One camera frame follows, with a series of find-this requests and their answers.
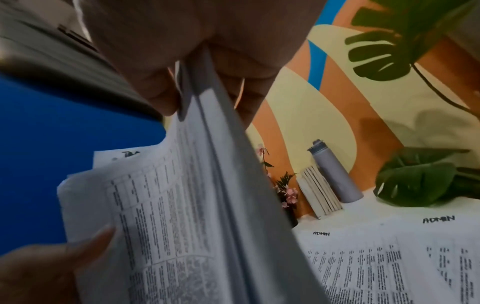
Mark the person's left hand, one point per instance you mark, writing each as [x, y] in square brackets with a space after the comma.
[41, 273]

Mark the person's right hand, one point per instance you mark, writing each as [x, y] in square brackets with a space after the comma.
[157, 35]

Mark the stack of printed papers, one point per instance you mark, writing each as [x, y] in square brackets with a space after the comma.
[187, 207]

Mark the grey slatted shutter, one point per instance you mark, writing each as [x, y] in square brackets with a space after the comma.
[56, 50]

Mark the blue partition panel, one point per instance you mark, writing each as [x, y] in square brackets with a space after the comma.
[48, 154]

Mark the white sheet with logo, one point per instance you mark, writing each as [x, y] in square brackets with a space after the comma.
[112, 156]

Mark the vase with pink flowers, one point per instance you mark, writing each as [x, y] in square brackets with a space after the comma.
[287, 193]

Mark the grey water bottle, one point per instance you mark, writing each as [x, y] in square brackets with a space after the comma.
[335, 172]

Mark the row of white books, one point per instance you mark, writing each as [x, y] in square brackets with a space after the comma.
[318, 193]

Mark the green monstera plant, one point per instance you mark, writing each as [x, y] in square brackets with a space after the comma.
[416, 181]

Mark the printed paper sheet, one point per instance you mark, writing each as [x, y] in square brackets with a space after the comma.
[356, 267]
[450, 255]

